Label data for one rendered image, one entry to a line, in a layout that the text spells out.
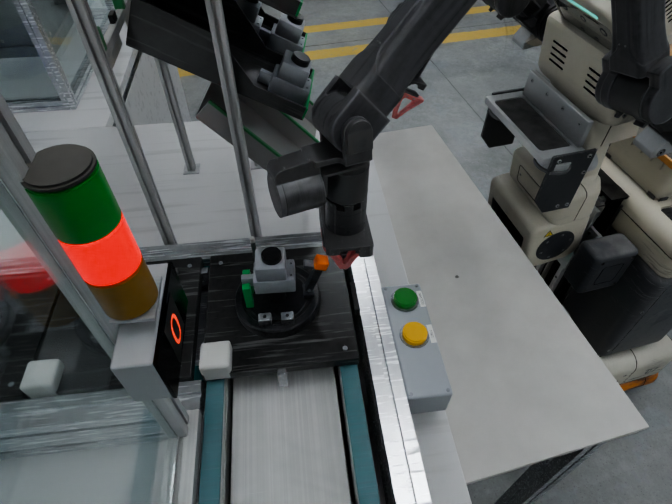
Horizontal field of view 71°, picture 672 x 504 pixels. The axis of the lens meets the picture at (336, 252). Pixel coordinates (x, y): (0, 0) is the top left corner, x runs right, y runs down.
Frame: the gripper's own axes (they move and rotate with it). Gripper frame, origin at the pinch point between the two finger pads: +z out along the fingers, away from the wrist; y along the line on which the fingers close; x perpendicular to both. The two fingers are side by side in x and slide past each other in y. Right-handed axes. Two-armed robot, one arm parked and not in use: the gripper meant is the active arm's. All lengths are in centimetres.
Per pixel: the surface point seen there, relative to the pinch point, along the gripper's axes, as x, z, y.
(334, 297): -1.4, 8.8, -0.3
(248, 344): -15.9, 9.1, 7.1
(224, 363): -19.1, 7.1, 11.1
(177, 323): -20.2, -13.7, 18.0
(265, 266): -11.9, -2.6, 1.4
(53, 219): -23.9, -32.4, 21.5
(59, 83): -70, 11, -86
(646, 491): 97, 105, 15
